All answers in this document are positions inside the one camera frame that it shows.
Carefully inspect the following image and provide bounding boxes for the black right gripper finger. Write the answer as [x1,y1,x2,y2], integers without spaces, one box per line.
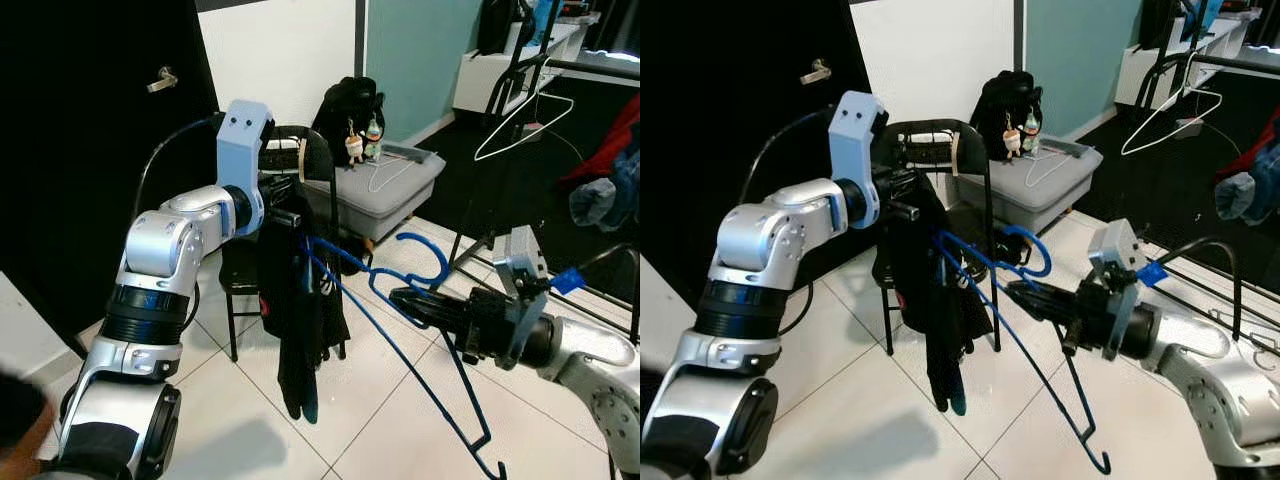
[1005,280,1076,304]
[1015,298,1081,323]
[398,305,471,333]
[390,287,466,311]

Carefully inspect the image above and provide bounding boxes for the blue plastic hanger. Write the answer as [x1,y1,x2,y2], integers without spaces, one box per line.
[305,232,508,480]
[935,225,1114,477]

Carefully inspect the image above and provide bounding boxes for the black printed shirt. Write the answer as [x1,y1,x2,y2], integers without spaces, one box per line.
[870,195,978,417]
[254,205,353,424]

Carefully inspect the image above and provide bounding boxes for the black folding chair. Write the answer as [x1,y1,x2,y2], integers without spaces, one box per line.
[874,117,1003,357]
[218,124,353,363]

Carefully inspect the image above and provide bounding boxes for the grey storage box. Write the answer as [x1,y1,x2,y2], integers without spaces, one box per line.
[328,140,449,243]
[953,138,1105,238]

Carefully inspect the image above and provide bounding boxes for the black bag with doll charms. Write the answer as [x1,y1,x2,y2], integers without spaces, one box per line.
[969,69,1047,163]
[311,76,387,167]

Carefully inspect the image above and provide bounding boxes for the blue denim jeans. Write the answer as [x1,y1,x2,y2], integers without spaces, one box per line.
[1212,140,1280,224]
[567,148,641,234]

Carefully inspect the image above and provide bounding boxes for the black backpack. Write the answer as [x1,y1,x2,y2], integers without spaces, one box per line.
[1139,0,1183,53]
[477,0,523,57]

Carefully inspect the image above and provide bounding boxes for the black metal garment rack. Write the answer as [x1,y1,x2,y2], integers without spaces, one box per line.
[1128,0,1280,366]
[445,0,641,346]

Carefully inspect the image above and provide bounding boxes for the light blue bag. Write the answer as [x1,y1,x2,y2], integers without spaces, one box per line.
[1185,0,1223,43]
[530,0,563,47]

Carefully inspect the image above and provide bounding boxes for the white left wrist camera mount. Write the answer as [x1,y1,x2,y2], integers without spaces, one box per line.
[827,89,892,231]
[214,99,277,237]

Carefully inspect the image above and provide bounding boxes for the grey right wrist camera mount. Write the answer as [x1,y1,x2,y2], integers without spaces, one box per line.
[492,226,553,373]
[1087,217,1153,363]

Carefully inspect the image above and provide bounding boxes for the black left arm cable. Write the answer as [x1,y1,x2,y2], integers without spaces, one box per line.
[135,115,226,216]
[765,108,836,201]

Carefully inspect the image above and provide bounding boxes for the white wire hanger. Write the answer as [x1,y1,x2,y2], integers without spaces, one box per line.
[473,85,576,163]
[1120,85,1226,158]

